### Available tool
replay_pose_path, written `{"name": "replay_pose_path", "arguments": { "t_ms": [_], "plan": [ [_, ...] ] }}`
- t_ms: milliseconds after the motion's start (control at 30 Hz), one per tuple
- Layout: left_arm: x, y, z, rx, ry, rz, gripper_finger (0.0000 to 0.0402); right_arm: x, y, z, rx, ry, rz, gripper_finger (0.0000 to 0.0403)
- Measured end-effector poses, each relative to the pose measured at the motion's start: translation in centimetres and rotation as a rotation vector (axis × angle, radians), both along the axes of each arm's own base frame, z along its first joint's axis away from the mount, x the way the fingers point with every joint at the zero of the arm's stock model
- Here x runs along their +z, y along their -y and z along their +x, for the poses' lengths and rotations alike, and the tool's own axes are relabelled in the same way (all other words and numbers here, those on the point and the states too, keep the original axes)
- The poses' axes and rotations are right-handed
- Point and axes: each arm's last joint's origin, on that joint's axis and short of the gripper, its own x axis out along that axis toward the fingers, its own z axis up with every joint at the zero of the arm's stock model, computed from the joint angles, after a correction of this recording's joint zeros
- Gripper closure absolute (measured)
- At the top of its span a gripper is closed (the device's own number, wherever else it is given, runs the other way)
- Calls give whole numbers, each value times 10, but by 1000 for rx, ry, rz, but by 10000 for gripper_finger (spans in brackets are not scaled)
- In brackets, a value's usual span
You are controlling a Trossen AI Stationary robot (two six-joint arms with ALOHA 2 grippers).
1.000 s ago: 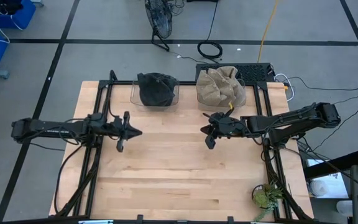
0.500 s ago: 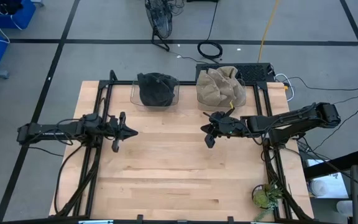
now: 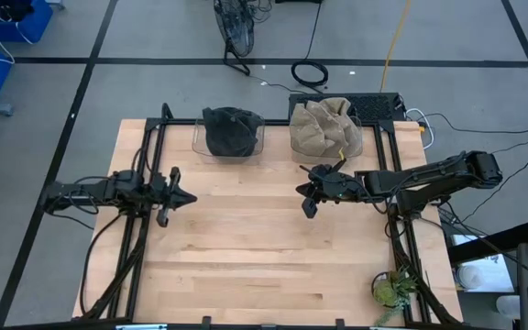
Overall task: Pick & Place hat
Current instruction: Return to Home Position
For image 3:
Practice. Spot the white cup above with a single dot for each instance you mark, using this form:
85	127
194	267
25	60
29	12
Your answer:
508	307

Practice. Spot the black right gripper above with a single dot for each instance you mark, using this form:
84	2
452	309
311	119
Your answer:
337	188

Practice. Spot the black perforated case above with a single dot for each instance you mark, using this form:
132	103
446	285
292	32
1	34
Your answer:
376	107

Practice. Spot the small green potted plant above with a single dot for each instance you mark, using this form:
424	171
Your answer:
388	291

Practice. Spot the black floor fan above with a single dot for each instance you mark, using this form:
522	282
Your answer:
235	27

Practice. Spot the black monitor at edge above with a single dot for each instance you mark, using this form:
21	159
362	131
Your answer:
273	122

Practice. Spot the large blue bin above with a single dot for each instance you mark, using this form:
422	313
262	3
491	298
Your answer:
39	23

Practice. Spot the black beam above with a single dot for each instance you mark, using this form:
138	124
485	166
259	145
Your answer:
488	243

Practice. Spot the yellow tag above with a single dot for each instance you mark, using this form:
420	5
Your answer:
341	155

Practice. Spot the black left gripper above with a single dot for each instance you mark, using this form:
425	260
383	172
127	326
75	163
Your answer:
163	192

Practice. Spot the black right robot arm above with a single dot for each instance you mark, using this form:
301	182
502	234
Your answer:
429	176

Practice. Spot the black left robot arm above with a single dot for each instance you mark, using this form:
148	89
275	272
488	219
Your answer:
80	192

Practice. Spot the black item in bin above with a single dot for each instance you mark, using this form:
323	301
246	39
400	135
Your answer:
14	9

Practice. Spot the clear plastic bin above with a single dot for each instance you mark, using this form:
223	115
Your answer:
197	144
328	160

